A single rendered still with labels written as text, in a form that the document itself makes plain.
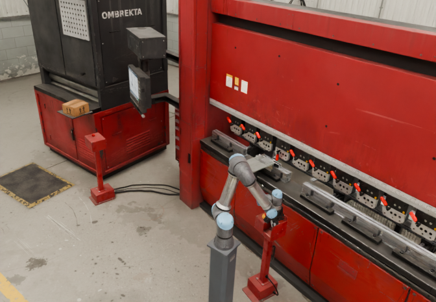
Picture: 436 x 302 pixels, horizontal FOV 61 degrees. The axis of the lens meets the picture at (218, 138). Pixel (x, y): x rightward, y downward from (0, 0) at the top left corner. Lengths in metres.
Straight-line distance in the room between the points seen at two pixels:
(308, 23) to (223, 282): 1.96
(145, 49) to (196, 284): 2.15
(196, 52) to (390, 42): 1.79
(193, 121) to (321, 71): 1.53
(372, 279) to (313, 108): 1.28
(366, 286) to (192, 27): 2.54
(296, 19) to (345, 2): 4.36
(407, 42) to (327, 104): 0.70
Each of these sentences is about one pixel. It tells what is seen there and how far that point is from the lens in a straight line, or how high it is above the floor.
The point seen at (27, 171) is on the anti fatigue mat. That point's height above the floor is 0.01.
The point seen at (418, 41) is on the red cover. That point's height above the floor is 2.25.
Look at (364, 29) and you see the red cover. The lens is 2.55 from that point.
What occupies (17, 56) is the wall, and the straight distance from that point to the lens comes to 9.30.
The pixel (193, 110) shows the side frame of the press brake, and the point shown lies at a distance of 3.73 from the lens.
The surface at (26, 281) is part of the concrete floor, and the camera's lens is 3.88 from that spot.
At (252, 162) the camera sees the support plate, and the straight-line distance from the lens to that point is 3.31.
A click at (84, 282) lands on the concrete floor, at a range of 3.71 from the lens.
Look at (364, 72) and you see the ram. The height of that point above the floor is 2.00.
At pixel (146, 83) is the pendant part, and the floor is 1.52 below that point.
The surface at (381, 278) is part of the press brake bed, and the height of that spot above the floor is 0.70.
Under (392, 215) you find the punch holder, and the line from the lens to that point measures 2.78.
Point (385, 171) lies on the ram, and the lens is 2.69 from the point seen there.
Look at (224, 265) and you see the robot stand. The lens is 2.80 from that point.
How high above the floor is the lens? 2.65
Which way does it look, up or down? 27 degrees down
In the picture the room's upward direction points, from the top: 3 degrees clockwise
